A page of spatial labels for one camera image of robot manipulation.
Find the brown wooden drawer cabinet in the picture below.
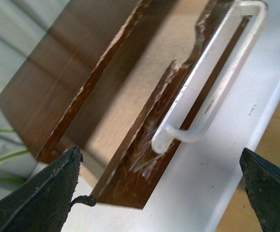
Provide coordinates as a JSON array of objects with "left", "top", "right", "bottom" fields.
[{"left": 0, "top": 0, "right": 149, "bottom": 163}]

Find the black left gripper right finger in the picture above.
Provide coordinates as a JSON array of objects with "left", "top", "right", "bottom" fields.
[{"left": 239, "top": 148, "right": 280, "bottom": 232}]

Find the green spider plant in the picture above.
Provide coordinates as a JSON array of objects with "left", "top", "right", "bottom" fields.
[{"left": 0, "top": 129, "right": 29, "bottom": 184}]

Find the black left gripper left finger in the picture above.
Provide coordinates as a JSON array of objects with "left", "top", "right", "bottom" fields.
[{"left": 0, "top": 146, "right": 97, "bottom": 232}]

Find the white drawer handle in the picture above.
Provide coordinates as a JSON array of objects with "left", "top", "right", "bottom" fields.
[{"left": 151, "top": 0, "right": 268, "bottom": 154}]

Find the wooden drawer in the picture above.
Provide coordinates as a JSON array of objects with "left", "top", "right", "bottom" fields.
[{"left": 63, "top": 0, "right": 252, "bottom": 210}]

